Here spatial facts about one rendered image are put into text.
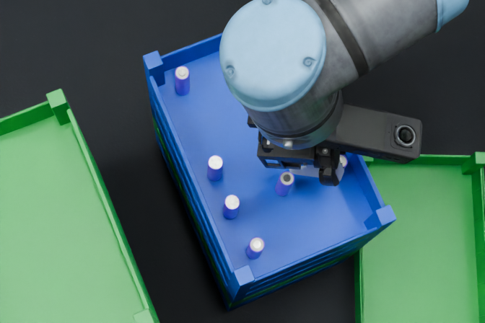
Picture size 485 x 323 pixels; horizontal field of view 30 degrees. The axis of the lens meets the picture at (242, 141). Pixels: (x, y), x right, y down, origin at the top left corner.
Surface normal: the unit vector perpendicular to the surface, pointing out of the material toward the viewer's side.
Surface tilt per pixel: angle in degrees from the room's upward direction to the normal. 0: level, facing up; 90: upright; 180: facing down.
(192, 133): 0
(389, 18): 34
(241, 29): 18
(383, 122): 13
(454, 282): 0
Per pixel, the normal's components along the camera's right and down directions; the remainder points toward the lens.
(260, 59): -0.29, -0.23
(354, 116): 0.27, -0.25
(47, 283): 0.05, -0.25
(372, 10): 0.01, 0.08
